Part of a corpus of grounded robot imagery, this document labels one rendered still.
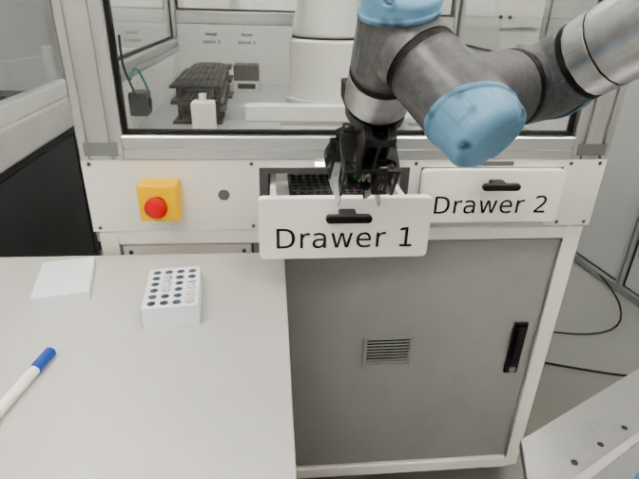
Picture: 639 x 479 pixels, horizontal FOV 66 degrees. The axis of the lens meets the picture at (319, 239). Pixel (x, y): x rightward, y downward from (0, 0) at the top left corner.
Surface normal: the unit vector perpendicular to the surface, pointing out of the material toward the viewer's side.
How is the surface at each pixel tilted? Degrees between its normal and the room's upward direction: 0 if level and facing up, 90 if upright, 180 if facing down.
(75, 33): 90
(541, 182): 90
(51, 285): 0
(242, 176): 90
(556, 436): 0
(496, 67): 42
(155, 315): 90
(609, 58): 111
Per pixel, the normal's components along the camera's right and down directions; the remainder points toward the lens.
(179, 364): 0.03, -0.90
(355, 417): 0.09, 0.43
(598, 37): -0.86, 0.19
